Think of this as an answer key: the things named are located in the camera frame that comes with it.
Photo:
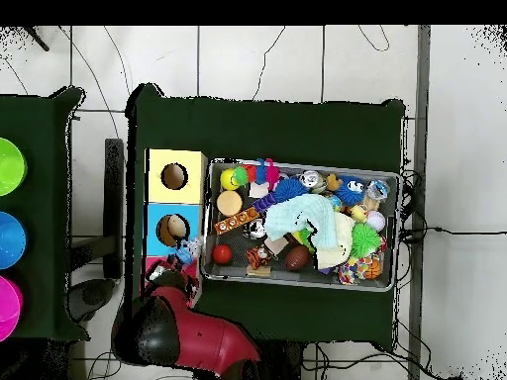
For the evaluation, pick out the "blue spiky rubber ball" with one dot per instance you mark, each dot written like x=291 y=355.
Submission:
x=289 y=188

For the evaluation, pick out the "black upright panel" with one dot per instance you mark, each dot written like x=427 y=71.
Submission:
x=114 y=198

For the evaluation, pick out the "dark green table cloth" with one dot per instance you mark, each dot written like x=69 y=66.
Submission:
x=257 y=130
x=39 y=118

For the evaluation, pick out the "shallow silver mesh bin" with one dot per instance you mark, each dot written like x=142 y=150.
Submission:
x=237 y=241

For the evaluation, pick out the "green spiky rubber ball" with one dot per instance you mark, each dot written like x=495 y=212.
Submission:
x=365 y=240

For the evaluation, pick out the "round orange sponge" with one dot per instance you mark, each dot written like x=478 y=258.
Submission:
x=229 y=203

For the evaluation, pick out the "pink plastic bowl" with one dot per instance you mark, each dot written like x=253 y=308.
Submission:
x=10 y=308

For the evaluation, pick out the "green plastic bowl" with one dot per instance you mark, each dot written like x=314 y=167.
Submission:
x=12 y=166

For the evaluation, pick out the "blue plastic bowl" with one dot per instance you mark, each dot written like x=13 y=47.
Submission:
x=12 y=239

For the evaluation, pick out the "yellow smiley ball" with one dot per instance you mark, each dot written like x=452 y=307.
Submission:
x=227 y=180

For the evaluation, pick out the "white baseball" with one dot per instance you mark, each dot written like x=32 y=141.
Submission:
x=376 y=221

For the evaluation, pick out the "wooden three-hole box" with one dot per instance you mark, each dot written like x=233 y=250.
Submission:
x=190 y=190

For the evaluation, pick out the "red ball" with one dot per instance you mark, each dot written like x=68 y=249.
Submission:
x=222 y=254

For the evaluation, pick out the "mint green cloth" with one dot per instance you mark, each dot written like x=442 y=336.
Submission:
x=293 y=215

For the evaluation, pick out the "cream knit cloth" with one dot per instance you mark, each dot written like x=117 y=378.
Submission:
x=340 y=237

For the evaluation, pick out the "dark slanted rod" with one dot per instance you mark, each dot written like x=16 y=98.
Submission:
x=39 y=41

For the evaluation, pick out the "silver-top drink can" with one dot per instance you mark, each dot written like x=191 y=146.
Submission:
x=311 y=179

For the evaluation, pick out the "rainbow spiky caterpillar toy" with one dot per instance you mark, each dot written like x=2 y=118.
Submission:
x=271 y=174

